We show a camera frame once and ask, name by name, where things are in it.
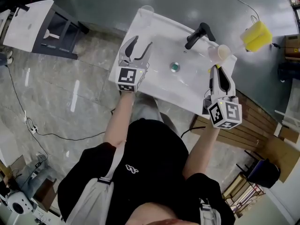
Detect person's left forearm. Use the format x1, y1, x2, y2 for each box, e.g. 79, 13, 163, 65
103, 90, 136, 148

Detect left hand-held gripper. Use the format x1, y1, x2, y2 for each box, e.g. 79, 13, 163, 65
114, 35, 153, 93

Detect small cardboard box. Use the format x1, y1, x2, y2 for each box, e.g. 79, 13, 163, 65
284, 34, 300, 61

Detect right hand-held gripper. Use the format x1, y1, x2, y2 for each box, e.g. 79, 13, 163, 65
202, 65, 242, 130

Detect white side table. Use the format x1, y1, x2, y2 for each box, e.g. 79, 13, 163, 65
2, 0, 90, 60

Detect grey shoulder strap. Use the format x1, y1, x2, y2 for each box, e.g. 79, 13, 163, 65
199, 197, 222, 225
67, 141, 127, 225

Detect person's grey trousers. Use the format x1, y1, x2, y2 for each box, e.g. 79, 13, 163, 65
131, 94, 181, 135

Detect white round camera device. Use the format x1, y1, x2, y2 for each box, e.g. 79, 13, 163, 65
4, 189, 34, 215

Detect dark blue chair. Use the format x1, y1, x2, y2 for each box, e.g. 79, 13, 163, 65
236, 150, 281, 189

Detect clear drinking glass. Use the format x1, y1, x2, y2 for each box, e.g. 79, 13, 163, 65
140, 5, 155, 28

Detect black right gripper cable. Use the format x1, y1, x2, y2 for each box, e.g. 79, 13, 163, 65
180, 126, 207, 138

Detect person's right forearm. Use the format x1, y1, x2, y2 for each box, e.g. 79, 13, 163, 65
182, 125, 221, 180

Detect person's black t-shirt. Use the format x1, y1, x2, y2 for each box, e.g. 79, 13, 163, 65
57, 118, 236, 225

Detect black sink faucet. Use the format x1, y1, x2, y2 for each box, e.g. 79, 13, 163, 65
184, 22, 217, 51

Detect cream plastic cup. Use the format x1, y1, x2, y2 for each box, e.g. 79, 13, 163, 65
207, 44, 232, 63

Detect black floor cable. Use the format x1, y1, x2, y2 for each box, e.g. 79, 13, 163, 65
6, 64, 106, 142

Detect wooden shelf rack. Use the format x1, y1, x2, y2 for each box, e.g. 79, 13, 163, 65
221, 173, 267, 218

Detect yellow sponge brush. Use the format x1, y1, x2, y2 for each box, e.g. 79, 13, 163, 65
207, 21, 274, 74

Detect wooden plank platform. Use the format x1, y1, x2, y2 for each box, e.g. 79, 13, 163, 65
189, 88, 285, 155

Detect large cardboard box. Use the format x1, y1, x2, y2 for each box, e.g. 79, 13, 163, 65
267, 123, 300, 184

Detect white sink basin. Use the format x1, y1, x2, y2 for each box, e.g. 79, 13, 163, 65
108, 7, 238, 121

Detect metal sink drain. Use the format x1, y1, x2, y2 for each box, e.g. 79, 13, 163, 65
169, 61, 181, 73

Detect person's face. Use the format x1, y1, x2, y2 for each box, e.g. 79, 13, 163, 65
125, 202, 202, 225

